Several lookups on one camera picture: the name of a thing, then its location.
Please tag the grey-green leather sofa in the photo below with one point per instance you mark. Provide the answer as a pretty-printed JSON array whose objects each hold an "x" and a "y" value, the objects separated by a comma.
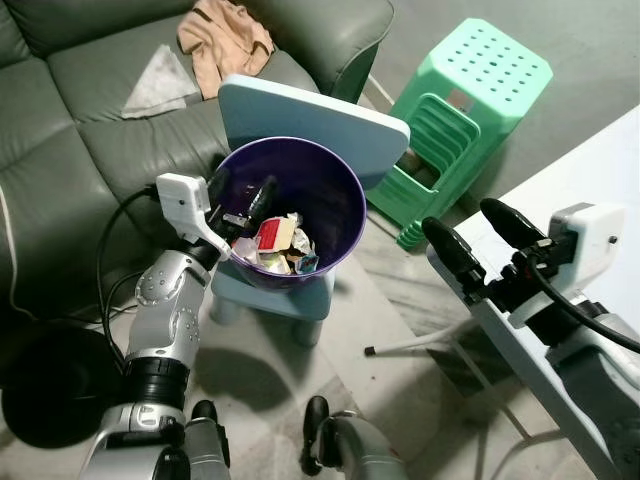
[{"x": 90, "y": 150}]

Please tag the robot right leg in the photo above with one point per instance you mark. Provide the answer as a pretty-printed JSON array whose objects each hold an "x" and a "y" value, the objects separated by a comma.
[{"x": 350, "y": 450}]

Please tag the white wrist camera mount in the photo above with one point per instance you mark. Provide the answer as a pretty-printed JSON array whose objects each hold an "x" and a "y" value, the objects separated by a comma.
[
  {"x": 185, "y": 205},
  {"x": 590, "y": 235}
]

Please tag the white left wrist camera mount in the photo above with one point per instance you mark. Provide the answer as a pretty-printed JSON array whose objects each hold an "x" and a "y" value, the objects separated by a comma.
[{"x": 185, "y": 205}]

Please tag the white crumpled paper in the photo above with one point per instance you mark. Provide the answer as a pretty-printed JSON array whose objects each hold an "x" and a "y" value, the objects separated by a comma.
[{"x": 246, "y": 248}]

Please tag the beige crumpled garment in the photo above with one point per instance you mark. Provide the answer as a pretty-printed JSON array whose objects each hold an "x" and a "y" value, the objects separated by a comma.
[{"x": 228, "y": 40}]

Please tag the white table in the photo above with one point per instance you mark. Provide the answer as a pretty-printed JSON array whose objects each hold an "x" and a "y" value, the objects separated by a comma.
[{"x": 590, "y": 180}]

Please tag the grey triangular cloth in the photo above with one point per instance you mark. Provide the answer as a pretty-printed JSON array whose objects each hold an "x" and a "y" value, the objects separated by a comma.
[{"x": 160, "y": 88}]

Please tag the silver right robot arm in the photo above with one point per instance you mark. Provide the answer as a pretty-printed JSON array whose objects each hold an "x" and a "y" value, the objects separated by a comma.
[{"x": 600, "y": 370}]

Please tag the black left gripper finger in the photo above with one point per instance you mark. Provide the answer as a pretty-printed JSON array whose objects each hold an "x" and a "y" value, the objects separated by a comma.
[
  {"x": 218, "y": 185},
  {"x": 266, "y": 195}
]

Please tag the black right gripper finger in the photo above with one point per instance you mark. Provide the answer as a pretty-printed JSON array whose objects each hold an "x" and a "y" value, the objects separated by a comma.
[
  {"x": 510, "y": 222},
  {"x": 455, "y": 255}
]

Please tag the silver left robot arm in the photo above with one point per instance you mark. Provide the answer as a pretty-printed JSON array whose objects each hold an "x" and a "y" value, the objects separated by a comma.
[{"x": 165, "y": 310}]

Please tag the white table leg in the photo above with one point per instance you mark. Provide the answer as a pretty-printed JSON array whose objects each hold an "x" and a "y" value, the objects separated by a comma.
[{"x": 420, "y": 344}]

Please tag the red and white package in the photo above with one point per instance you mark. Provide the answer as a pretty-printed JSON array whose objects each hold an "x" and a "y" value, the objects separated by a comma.
[{"x": 275, "y": 233}]

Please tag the green plastic stool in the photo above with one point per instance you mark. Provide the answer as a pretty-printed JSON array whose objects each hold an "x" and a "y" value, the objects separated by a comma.
[{"x": 480, "y": 70}]

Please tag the purple plastic rubbish bin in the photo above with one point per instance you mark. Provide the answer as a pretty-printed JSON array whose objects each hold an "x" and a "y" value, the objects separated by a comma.
[{"x": 325, "y": 200}]

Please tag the light blue child chair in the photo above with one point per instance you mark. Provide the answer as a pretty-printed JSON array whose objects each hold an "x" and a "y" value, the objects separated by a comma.
[{"x": 300, "y": 115}]

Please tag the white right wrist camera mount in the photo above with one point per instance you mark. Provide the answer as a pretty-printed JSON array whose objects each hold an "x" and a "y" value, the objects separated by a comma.
[{"x": 590, "y": 235}]

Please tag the black round object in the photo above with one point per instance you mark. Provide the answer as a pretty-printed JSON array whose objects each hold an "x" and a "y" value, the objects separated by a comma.
[{"x": 55, "y": 395}]

